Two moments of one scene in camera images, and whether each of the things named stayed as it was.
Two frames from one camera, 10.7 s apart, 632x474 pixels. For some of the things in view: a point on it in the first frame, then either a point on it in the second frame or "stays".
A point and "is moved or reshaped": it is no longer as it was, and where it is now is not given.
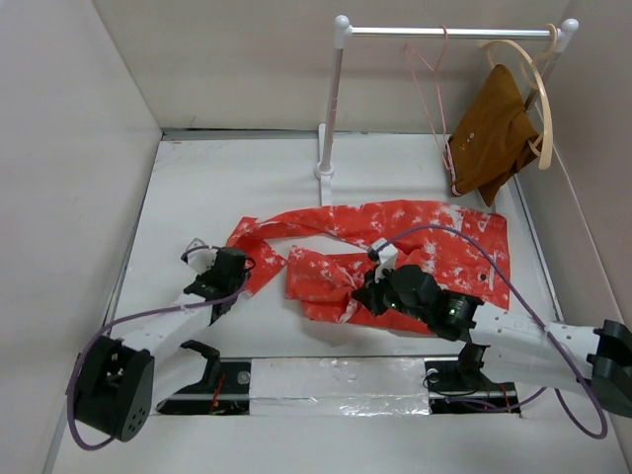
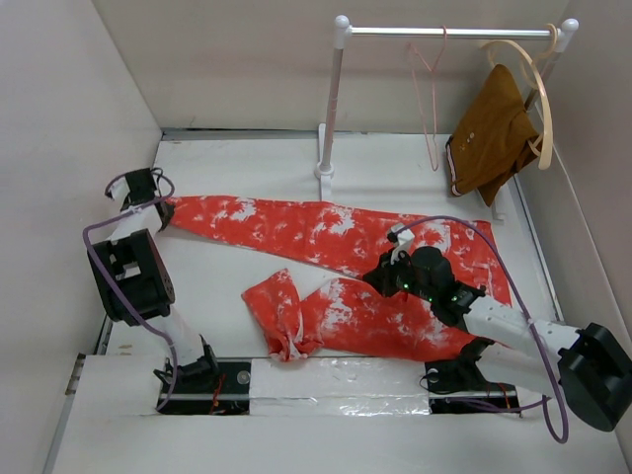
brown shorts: [495, 141] stays
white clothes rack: [344, 32] stays
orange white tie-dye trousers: [333, 249] is moved or reshaped
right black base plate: [450, 393] stays
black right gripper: [369, 293] to [381, 276]
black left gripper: [202, 276] to [170, 208]
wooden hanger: [545, 155] stays
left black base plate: [231, 396] stays
